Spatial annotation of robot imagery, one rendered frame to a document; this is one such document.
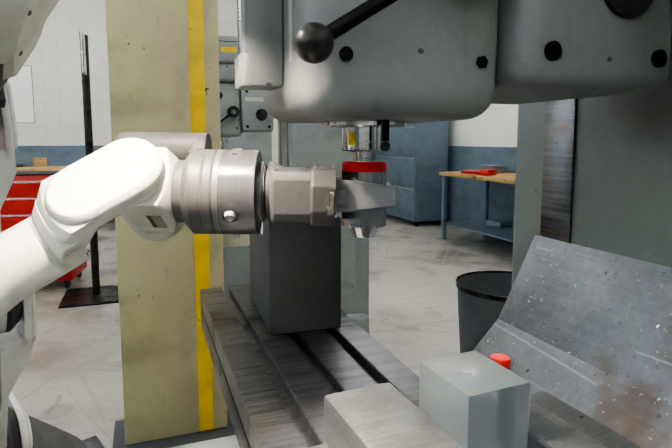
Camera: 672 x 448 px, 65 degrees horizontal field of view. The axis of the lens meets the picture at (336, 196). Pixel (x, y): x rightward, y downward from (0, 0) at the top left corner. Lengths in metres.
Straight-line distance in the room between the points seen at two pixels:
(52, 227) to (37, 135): 9.10
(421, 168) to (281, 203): 7.34
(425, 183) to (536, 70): 7.38
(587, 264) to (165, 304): 1.82
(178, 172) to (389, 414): 0.30
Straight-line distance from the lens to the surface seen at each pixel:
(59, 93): 9.61
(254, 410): 0.66
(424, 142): 7.83
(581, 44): 0.55
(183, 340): 2.38
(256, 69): 0.50
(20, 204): 5.12
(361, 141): 0.53
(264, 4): 0.51
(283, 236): 0.83
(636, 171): 0.77
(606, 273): 0.79
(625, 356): 0.74
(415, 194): 7.81
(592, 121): 0.82
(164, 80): 2.24
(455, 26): 0.49
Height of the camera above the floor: 1.29
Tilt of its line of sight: 6 degrees down
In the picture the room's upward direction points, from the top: straight up
